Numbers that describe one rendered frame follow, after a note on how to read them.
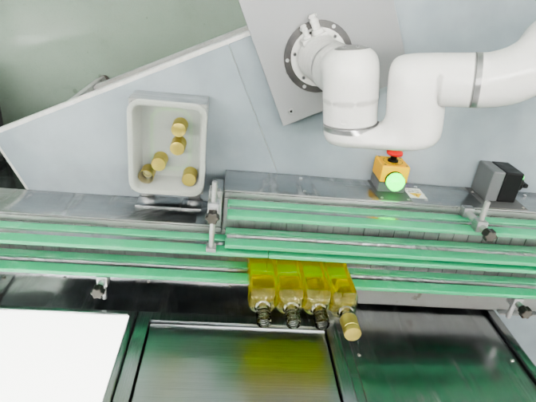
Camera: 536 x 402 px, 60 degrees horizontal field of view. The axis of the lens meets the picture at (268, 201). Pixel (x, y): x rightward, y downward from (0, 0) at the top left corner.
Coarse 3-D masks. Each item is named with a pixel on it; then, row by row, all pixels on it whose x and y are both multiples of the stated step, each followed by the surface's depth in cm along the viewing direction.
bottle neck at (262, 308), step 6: (258, 306) 92; (264, 306) 92; (258, 312) 91; (264, 312) 90; (258, 318) 89; (264, 318) 89; (270, 318) 90; (258, 324) 90; (264, 324) 91; (270, 324) 90
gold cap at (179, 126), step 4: (176, 120) 106; (180, 120) 106; (184, 120) 107; (172, 124) 105; (176, 124) 105; (180, 124) 105; (184, 124) 106; (172, 128) 105; (176, 128) 105; (180, 128) 105; (184, 128) 105; (172, 132) 105; (176, 132) 105; (180, 132) 106; (184, 132) 106; (180, 136) 106
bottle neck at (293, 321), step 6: (288, 306) 93; (294, 306) 93; (288, 312) 92; (294, 312) 91; (288, 318) 90; (294, 318) 90; (300, 318) 91; (288, 324) 90; (294, 324) 92; (300, 324) 90
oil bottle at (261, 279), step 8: (248, 264) 105; (256, 264) 102; (264, 264) 103; (272, 264) 103; (248, 272) 103; (256, 272) 100; (264, 272) 100; (272, 272) 100; (248, 280) 101; (256, 280) 97; (264, 280) 97; (272, 280) 98; (248, 288) 100; (256, 288) 95; (264, 288) 95; (272, 288) 95; (248, 296) 98; (256, 296) 94; (264, 296) 94; (272, 296) 94; (248, 304) 97; (256, 304) 94; (272, 304) 94
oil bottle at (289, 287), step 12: (276, 264) 103; (288, 264) 104; (276, 276) 100; (288, 276) 100; (300, 276) 100; (276, 288) 98; (288, 288) 96; (300, 288) 96; (276, 300) 97; (288, 300) 94; (300, 300) 94
